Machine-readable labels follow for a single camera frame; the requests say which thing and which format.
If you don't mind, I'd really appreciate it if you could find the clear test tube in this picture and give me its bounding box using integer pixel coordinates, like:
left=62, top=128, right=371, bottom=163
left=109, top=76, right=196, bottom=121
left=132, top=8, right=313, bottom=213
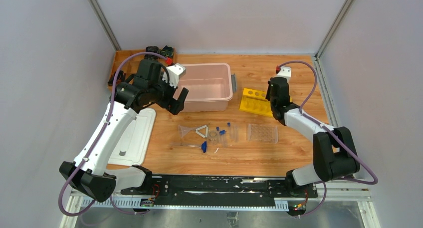
left=232, top=125, right=239, bottom=143

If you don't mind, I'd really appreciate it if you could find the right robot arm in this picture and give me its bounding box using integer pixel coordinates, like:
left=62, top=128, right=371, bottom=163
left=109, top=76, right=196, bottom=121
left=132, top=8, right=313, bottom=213
left=265, top=77, right=361, bottom=197

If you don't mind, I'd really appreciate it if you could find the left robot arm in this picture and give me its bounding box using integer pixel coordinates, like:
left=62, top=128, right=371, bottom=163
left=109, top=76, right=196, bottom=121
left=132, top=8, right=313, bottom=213
left=59, top=59, right=189, bottom=202

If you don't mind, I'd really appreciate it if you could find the clear plastic funnel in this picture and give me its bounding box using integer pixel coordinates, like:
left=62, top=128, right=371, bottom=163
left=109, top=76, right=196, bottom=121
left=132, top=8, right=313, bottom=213
left=178, top=125, right=197, bottom=138

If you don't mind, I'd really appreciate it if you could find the yellow test tube rack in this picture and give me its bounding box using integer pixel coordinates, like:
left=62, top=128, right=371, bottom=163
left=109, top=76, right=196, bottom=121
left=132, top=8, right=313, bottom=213
left=239, top=88, right=274, bottom=118

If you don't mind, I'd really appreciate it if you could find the wooden compartment tray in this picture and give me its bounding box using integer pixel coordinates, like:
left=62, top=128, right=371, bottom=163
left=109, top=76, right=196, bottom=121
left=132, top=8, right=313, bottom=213
left=107, top=49, right=178, bottom=88

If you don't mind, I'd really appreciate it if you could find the black fabric roll back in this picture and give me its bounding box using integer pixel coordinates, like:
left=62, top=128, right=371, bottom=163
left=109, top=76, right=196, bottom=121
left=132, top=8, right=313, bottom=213
left=144, top=46, right=161, bottom=60

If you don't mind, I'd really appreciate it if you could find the dark fabric roll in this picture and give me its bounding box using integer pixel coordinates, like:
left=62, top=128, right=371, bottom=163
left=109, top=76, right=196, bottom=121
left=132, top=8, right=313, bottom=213
left=107, top=71, right=126, bottom=87

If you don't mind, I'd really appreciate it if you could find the green patterned fabric roll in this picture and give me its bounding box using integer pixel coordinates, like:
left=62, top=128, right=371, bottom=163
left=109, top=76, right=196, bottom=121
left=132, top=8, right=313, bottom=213
left=160, top=45, right=175, bottom=59

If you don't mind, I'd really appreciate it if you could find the white clay triangle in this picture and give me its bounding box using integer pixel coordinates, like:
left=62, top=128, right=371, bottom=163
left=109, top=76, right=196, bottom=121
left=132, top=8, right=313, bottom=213
left=195, top=124, right=209, bottom=139

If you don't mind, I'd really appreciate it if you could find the pink plastic bin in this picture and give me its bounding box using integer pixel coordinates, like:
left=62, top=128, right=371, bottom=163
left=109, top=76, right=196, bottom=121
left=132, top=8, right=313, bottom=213
left=174, top=63, right=233, bottom=112

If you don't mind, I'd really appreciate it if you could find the graduated cylinder blue base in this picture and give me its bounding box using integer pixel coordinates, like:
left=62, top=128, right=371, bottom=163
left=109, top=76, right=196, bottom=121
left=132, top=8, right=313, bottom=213
left=170, top=141, right=208, bottom=153

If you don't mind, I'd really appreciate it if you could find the small glass beaker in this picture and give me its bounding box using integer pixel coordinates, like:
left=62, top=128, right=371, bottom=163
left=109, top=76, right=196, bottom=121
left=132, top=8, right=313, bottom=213
left=208, top=130, right=219, bottom=145

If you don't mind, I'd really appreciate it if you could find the blue capped tube middle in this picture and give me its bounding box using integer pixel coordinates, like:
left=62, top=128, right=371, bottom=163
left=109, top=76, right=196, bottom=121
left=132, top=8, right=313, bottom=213
left=219, top=130, right=227, bottom=148

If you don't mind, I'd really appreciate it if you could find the blue capped tube far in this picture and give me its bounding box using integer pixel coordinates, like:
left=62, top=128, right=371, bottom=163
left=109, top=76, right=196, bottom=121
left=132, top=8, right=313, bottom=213
left=226, top=122, right=233, bottom=140

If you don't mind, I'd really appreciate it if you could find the white plastic lid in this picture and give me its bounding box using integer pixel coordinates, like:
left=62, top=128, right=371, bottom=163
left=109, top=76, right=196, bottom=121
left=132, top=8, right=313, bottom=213
left=108, top=108, right=156, bottom=166

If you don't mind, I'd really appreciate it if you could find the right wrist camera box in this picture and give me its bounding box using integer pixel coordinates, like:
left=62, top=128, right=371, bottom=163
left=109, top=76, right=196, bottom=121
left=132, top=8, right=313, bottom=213
left=276, top=66, right=292, bottom=82

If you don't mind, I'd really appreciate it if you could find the grey bin handle right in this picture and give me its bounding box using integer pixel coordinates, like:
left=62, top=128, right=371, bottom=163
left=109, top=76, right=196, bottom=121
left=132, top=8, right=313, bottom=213
left=231, top=73, right=238, bottom=93

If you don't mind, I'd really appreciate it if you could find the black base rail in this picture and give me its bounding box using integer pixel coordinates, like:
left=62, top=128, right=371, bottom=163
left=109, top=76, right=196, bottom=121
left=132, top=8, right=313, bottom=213
left=120, top=174, right=317, bottom=208

